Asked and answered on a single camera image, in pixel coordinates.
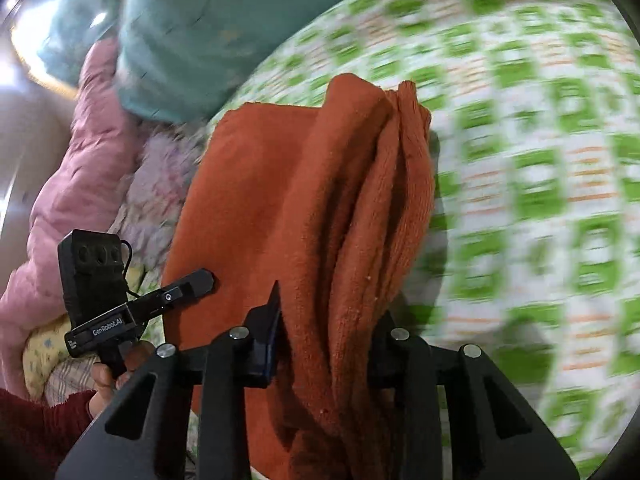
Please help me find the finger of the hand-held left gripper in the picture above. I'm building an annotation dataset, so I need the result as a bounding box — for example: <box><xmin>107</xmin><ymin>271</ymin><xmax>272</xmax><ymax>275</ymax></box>
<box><xmin>129</xmin><ymin>268</ymin><xmax>216</xmax><ymax>322</ymax></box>

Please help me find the person's left forearm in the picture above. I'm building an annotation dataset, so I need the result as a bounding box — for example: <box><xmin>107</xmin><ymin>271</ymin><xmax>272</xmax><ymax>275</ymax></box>
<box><xmin>0</xmin><ymin>386</ymin><xmax>108</xmax><ymax>480</ymax></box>

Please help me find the pink quilt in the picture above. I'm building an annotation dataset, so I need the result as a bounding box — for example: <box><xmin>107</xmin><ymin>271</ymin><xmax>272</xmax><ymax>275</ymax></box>
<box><xmin>0</xmin><ymin>37</ymin><xmax>146</xmax><ymax>401</ymax></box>

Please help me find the purple floral cloth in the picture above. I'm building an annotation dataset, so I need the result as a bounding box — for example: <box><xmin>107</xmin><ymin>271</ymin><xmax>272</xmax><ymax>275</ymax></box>
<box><xmin>107</xmin><ymin>120</ymin><xmax>221</xmax><ymax>281</ymax></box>

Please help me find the orange knit sweater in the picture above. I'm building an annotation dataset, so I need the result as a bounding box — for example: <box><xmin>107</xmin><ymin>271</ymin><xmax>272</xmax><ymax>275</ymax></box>
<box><xmin>161</xmin><ymin>73</ymin><xmax>435</xmax><ymax>480</ymax></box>

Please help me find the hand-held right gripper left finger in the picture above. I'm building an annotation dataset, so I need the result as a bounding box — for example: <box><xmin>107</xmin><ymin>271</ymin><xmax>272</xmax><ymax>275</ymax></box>
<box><xmin>55</xmin><ymin>280</ymin><xmax>284</xmax><ymax>480</ymax></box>

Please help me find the plaid cloth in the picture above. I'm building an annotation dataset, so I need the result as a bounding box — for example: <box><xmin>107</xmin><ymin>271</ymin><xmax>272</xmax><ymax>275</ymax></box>
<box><xmin>45</xmin><ymin>357</ymin><xmax>103</xmax><ymax>406</ymax></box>

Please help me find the yellow cloth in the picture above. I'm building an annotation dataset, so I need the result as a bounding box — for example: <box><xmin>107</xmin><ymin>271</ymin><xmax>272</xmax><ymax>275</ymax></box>
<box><xmin>22</xmin><ymin>312</ymin><xmax>76</xmax><ymax>401</ymax></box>

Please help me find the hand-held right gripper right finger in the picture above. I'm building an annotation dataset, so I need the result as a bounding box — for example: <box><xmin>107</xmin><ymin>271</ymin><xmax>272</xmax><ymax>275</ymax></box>
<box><xmin>369</xmin><ymin>310</ymin><xmax>581</xmax><ymax>480</ymax></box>

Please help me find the teal floral quilt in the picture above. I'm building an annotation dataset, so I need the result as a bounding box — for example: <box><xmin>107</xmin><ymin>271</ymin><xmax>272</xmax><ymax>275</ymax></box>
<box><xmin>37</xmin><ymin>0</ymin><xmax>426</xmax><ymax>123</ymax></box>

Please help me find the green checked bedsheet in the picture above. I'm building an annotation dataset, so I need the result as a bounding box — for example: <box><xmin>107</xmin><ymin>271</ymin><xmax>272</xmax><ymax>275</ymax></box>
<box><xmin>186</xmin><ymin>0</ymin><xmax>640</xmax><ymax>480</ymax></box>

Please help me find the person's left hand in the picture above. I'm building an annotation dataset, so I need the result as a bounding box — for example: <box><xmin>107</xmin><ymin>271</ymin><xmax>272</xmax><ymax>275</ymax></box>
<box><xmin>89</xmin><ymin>340</ymin><xmax>157</xmax><ymax>419</ymax></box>

